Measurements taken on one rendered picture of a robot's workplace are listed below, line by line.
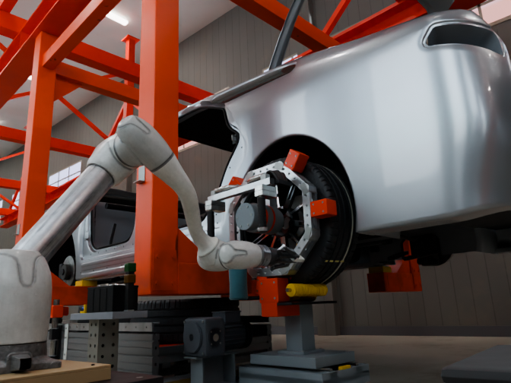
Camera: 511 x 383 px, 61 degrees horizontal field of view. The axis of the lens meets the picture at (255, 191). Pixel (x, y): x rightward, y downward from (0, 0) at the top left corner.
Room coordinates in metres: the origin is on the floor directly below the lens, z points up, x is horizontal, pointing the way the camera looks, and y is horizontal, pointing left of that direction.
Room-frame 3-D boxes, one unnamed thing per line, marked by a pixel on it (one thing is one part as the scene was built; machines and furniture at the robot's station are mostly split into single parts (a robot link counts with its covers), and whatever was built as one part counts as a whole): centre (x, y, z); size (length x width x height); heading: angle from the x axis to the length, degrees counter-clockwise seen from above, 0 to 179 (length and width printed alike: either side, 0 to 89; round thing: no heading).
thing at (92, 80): (4.55, 0.94, 2.54); 2.58 x 0.12 x 0.42; 136
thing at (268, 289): (2.12, -0.09, 0.48); 0.16 x 0.12 x 0.17; 136
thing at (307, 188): (2.09, -0.07, 0.85); 0.54 x 0.07 x 0.54; 46
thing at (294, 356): (2.21, -0.19, 0.32); 0.40 x 0.30 x 0.28; 46
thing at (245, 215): (2.04, -0.02, 0.85); 0.21 x 0.14 x 0.14; 136
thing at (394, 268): (3.94, -1.16, 0.69); 0.52 x 0.17 x 0.35; 136
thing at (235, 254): (1.66, 0.08, 0.64); 0.16 x 0.13 x 0.11; 135
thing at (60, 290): (3.82, 1.66, 0.69); 0.52 x 0.17 x 0.35; 136
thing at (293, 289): (2.08, -0.22, 0.51); 0.29 x 0.06 x 0.06; 136
